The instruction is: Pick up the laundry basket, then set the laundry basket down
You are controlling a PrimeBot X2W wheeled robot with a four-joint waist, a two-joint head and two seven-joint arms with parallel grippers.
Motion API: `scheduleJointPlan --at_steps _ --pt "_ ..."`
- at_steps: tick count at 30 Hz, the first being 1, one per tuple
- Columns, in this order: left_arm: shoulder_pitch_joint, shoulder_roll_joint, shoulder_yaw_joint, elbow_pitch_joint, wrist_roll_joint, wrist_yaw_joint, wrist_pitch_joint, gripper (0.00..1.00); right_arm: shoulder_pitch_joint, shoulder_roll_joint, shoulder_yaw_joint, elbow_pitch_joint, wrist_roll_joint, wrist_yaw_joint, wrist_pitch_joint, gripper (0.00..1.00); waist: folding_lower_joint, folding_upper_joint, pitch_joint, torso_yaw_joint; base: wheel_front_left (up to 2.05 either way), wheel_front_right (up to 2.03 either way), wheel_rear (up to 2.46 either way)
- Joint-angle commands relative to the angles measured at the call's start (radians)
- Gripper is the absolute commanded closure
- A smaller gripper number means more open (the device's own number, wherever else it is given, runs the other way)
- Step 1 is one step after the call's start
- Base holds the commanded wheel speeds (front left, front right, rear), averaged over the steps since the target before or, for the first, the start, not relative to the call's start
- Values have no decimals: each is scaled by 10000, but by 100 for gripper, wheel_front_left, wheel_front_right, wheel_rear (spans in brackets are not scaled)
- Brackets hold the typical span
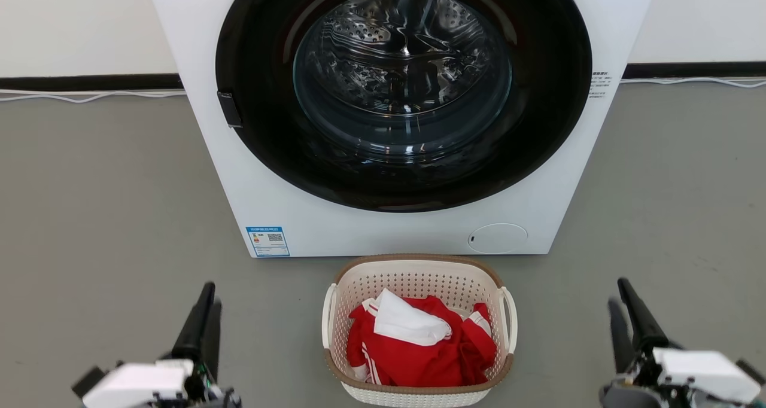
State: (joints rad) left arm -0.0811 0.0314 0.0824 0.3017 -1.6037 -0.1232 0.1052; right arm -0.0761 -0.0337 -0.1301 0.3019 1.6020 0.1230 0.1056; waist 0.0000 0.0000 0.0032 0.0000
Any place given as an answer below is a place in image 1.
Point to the white front-load washing machine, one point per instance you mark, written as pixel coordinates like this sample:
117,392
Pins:
251,174

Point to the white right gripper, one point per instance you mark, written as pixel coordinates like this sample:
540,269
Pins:
700,375

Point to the red garment with white stripes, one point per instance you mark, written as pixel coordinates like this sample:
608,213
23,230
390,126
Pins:
419,360

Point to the blue energy label sticker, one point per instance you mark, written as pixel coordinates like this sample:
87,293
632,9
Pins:
268,241

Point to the white perforated laundry basket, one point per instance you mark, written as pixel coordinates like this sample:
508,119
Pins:
419,273

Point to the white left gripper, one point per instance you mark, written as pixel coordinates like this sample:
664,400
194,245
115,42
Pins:
134,384

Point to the round black glass washer door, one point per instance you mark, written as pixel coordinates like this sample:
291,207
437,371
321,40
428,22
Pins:
263,97

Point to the small printed text sticker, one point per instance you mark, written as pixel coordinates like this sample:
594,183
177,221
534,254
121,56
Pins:
600,85

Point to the round white filter cover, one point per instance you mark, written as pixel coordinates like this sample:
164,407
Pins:
497,238

